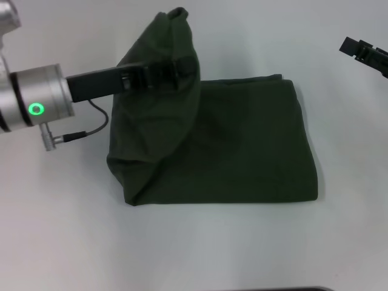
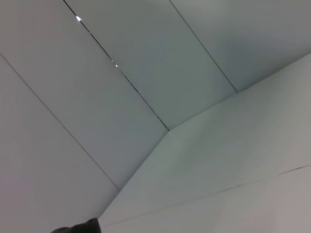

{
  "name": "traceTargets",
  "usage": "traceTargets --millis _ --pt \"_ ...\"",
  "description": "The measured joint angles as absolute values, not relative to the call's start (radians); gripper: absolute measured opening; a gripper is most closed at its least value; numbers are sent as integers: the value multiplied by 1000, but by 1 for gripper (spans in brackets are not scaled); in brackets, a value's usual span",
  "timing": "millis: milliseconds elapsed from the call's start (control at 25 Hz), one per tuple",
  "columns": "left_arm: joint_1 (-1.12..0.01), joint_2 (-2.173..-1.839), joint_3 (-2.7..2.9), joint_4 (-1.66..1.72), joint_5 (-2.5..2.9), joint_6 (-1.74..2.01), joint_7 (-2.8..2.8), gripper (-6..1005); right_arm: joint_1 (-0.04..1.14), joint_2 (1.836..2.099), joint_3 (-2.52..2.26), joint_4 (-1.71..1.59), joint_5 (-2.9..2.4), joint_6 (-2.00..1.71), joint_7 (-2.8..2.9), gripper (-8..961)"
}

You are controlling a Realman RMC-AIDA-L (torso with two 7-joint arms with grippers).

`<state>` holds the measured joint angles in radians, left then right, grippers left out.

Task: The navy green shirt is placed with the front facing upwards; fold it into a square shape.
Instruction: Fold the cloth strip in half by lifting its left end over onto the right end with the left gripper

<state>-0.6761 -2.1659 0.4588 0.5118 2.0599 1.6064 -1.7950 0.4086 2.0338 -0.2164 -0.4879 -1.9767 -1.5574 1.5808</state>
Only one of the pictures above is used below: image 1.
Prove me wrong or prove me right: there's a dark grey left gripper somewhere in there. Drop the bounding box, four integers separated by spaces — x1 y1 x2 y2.
65 56 196 104

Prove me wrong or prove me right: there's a dark green FREE t-shirt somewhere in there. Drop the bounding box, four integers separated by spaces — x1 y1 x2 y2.
105 7 319 207

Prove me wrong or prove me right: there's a black cable with silver plug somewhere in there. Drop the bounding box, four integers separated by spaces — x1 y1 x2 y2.
39 99 109 152

